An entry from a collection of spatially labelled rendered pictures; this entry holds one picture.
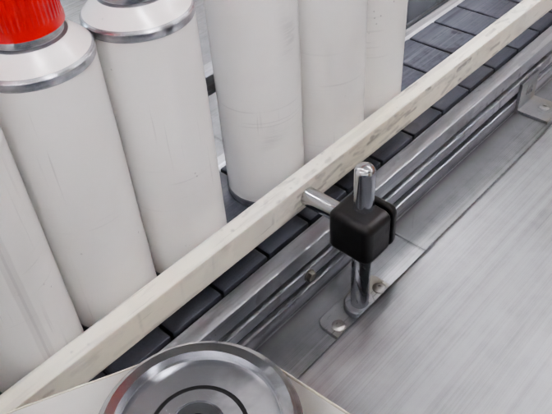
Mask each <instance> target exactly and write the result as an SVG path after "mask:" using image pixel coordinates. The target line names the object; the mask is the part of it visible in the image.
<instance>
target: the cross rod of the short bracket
mask: <svg viewBox="0 0 552 414"><path fill-rule="evenodd" d="M301 203H302V204H303V205H304V206H306V207H308V208H309V209H312V210H314V211H315V212H316V213H318V214H321V215H322V216H324V217H326V218H327V219H329V216H330V211H331V210H332V209H333V208H334V207H335V206H337V205H338V204H339V203H340V202H339V201H337V200H335V199H334V198H332V197H330V196H328V195H326V194H324V193H323V192H321V191H318V190H316V189H315V188H313V187H309V188H307V189H305V190H304V192H303V193H302V195H301Z"/></svg>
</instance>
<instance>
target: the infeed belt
mask: <svg viewBox="0 0 552 414"><path fill-rule="evenodd" d="M521 1H523V0H464V1H463V2H461V3H459V4H458V5H457V6H456V7H454V8H452V9H451V10H450V11H448V12H446V13H445V14H443V15H442V16H441V17H440V18H438V19H437V20H435V21H434V22H432V23H430V24H429V25H428V26H427V27H425V28H424V29H422V30H420V31H419V32H418V33H416V34H414V35H413V36H412V37H411V38H410V39H407V40H406V41H405V44H404V54H403V65H402V84H401V92H403V91H404V90H405V89H406V88H407V87H409V86H410V85H412V84H413V83H414V82H416V81H417V80H419V79H420V78H421V77H423V76H424V75H425V74H426V73H427V72H428V71H430V70H431V69H433V68H434V67H436V66H437V65H438V64H440V63H441V62H442V61H443V60H444V59H446V58H447V57H449V56H450V55H451V54H453V53H454V52H456V51H457V50H458V49H460V48H461V47H462V46H463V45H464V44H466V43H467V42H468V41H470V40H471V39H473V38H474V37H475V36H477V35H478V34H479V33H480V32H481V31H483V30H484V29H486V28H487V27H488V26H490V25H491V24H493V23H494V22H495V21H497V20H498V19H499V18H500V17H501V16H503V15H504V14H506V13H507V12H508V11H510V10H511V9H512V8H514V7H515V6H517V5H518V4H519V3H520V2H521ZM550 26H552V9H551V10H550V11H548V12H547V13H546V14H544V15H543V16H542V17H541V18H540V19H539V20H538V21H536V22H535V23H534V24H533V25H531V26H530V27H529V28H527V29H526V30H525V31H523V32H522V33H521V34H520V35H519V36H518V37H517V38H515V39H514V40H513V41H511V42H510V43H509V44H507V45H506V46H505V47H504V48H502V49H501V50H500V51H499V52H497V53H496V54H495V55H494V56H493V57H492V58H490V59H489V60H488V61H487V62H485V63H484V64H483V65H481V66H480V67H479V68H477V69H476V70H475V71H474V72H473V73H472V74H471V75H469V76H468V77H467V78H466V79H464V80H463V81H462V82H460V83H459V84H458V85H456V86H455V87H454V88H453V89H451V90H450V91H449V92H448V93H447V94H446V95H444V96H443V97H442V98H441V99H439V100H438V101H437V102H436V103H434V104H433V105H432V106H430V107H429V108H428V109H426V110H425V111H424V112H423V113H422V114H421V115H420V116H418V117H417V118H416V119H414V120H413V121H412V122H410V123H409V124H408V125H407V126H405V127H404V128H403V129H402V130H401V131H400V132H399V133H397V134H396V135H395V136H393V137H392V138H391V139H390V140H388V141H387V142H386V143H384V144H383V145H382V146H380V147H379V148H378V149H377V150H376V151H375V152H374V153H372V154H371V155H370V156H369V157H367V158H366V159H365V160H363V161H362V162H369V163H372V164H373V165H374V166H375V169H376V171H377V170H378V169H379V168H381V167H382V166H383V165H384V164H386V163H387V162H388V161H389V160H390V159H391V158H392V157H393V156H395V155H396V154H397V153H398V152H400V151H401V150H402V149H403V148H405V147H406V146H407V145H408V144H410V143H411V142H412V141H413V140H415V139H416V138H417V137H418V136H419V135H420V134H421V133H422V132H423V131H425V130H426V129H427V128H428V127H430V126H431V125H432V124H433V123H435V122H436V121H437V120H438V119H440V118H441V117H442V116H443V115H445V113H446V112H447V111H449V110H450V109H451V108H452V107H454V106H455V105H456V104H457V103H459V102H460V101H461V100H462V99H464V98H465V97H466V96H467V95H469V94H470V93H471V92H472V91H473V90H474V89H475V88H476V87H478V86H479V85H480V84H481V83H483V82H484V81H485V80H486V79H488V78H489V77H490V76H491V75H493V74H494V73H495V72H496V71H498V69H500V68H501V67H502V66H503V65H504V64H505V63H506V62H508V61H509V60H510V59H511V58H513V57H514V56H515V55H516V54H518V53H519V52H520V51H521V50H523V49H524V48H525V47H526V46H527V45H528V44H529V43H530V42H532V41H533V40H534V39H535V38H537V37H538V36H539V35H540V34H542V33H543V32H544V31H545V30H547V29H548V28H549V27H550ZM354 169H355V168H354ZM354 169H353V170H351V171H350V172H349V173H347V174H346V175H345V176H344V177H342V178H341V179H340V180H338V181H337V182H336V183H335V184H333V185H332V186H331V187H330V188H329V189H328V190H327V191H325V192H324V194H326V195H327V196H330V197H332V198H334V199H335V200H337V201H340V200H342V199H343V198H344V197H345V196H347V195H348V194H349V193H350V192H352V191H353V184H354ZM219 175H220V181H221V187H222V193H223V203H224V208H225V214H226V220H227V223H229V222H230V221H232V220H233V219H234V218H236V217H237V216H238V215H239V214H241V213H242V212H243V211H245V210H246V209H248V208H249V206H246V205H243V204H241V203H240V202H238V201H237V200H235V199H234V197H233V196H232V194H231V192H230V190H229V188H228V174H227V168H226V165H225V166H224V167H222V168H221V172H219ZM320 217H322V215H321V214H318V213H316V212H315V211H314V210H312V209H309V208H308V207H305V208H304V209H303V210H302V211H300V212H299V213H298V214H296V215H295V216H294V217H293V218H291V219H290V220H289V221H287V222H286V223H285V224H284V225H283V226H282V227H280V228H279V229H278V230H277V231H275V232H274V233H273V234H272V235H270V236H269V237H268V238H266V239H265V240H264V241H263V242H261V243H260V244H259V245H258V246H257V247H256V248H254V249H253V250H252V251H250V252H249V253H248V254H247V255H245V256H244V257H243V258H241V259H240V260H239V261H238V262H237V263H236V264H235V265H233V266H232V267H231V268H230V269H228V270H227V271H226V272H224V273H223V274H222V275H220V276H219V277H218V278H216V279H215V280H214V281H213V282H212V283H211V284H210V285H208V286H207V287H206V288H205V289H203V290H202V291H201V292H199V293H198V294H197V295H196V296H194V297H193V298H192V299H190V300H189V301H188V302H187V303H186V304H185V305H184V306H182V307H181V308H180V309H178V310H177V311H176V312H174V313H173V314H172V315H171V316H169V317H168V318H167V319H166V320H165V321H164V322H163V323H161V324H160V325H159V326H157V327H156V328H155V329H153V330H152V331H151V332H150V333H148V334H147V335H146V336H144V337H143V338H142V339H141V340H140V341H139V342H138V343H136V344H135V345H134V346H133V347H131V348H130V349H129V350H127V351H126V352H125V353H123V354H122V355H121V356H120V357H119V358H118V359H117V360H115V361H114V362H113V363H111V364H110V365H109V366H107V367H106V368H105V369H104V370H102V371H101V372H100V373H99V374H97V375H96V376H95V377H94V378H93V379H92V380H90V381H89V382H91V381H93V380H97V379H100V378H102V377H104V376H107V375H111V374H113V373H116V372H118V371H120V370H125V369H127V368H129V367H132V366H135V365H138V364H140V363H141V362H142V361H144V360H146V359H147V358H149V357H151V356H153V355H154V354H156V353H158V352H159V351H161V350H162V349H163V348H164V347H166V346H167V345H168V344H169V343H170V342H171V341H172V340H173V339H175V338H176V337H177V336H178V335H179V334H181V333H182V332H183V331H184V330H186V329H187V328H188V327H189V326H191V325H192V324H193V323H194V322H196V321H197V320H198V319H199V318H200V317H201V316H202V315H203V314H205V313H206V312H207V311H209V310H210V309H211V308H212V307H213V306H215V305H216V304H217V303H218V302H220V301H221V300H222V299H223V298H225V297H226V296H227V295H228V294H229V293H230V292H231V291H232V290H234V289H235V288H236V287H237V286H239V285H240V284H241V283H242V282H244V281H245V280H246V279H247V278H249V277H250V276H251V275H252V274H253V273H254V272H255V271H256V270H257V269H259V268H260V267H261V266H262V265H264V264H265V263H266V262H267V261H269V260H270V259H271V258H272V257H274V256H275V255H276V254H277V253H279V252H280V251H281V250H282V249H283V248H284V247H285V246H286V245H288V244H289V243H290V242H291V241H293V240H294V239H295V238H296V237H298V236H299V235H300V234H301V233H303V232H304V231H305V230H306V229H307V228H308V227H309V226H310V225H312V224H313V223H314V222H315V221H317V220H318V219H319V218H320ZM89 382H88V383H89Z"/></svg>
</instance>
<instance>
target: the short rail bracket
mask: <svg viewBox="0 0 552 414"><path fill-rule="evenodd" d="M375 179H376V169H375V166H374V165H373V164H372V163H369V162H361V163H359V164H358V165H357V166H356V167H355V169H354V184H353V193H352V194H351V195H349V196H348V197H347V198H345V199H344V200H343V201H342V202H340V203H339V204H338V205H337V206H335V207H334V208H333V209H332V210H331V211H330V216H329V240H330V243H331V245H332V246H333V247H334V248H336V249H338V250H339V251H341V252H343V253H344V254H346V255H348V256H350V257H352V276H351V304H352V306H353V307H355V308H357V309H363V308H366V307H367V306H368V304H369V295H370V267H371V262H372V261H373V260H374V259H376V258H377V257H378V256H379V255H380V254H381V253H382V252H383V251H384V250H385V249H386V248H387V247H388V246H389V245H390V244H391V243H393V241H394V238H395V228H396V219H397V209H396V207H395V206H394V205H393V204H391V203H389V202H388V201H386V200H383V199H381V198H379V197H378V196H376V195H375Z"/></svg>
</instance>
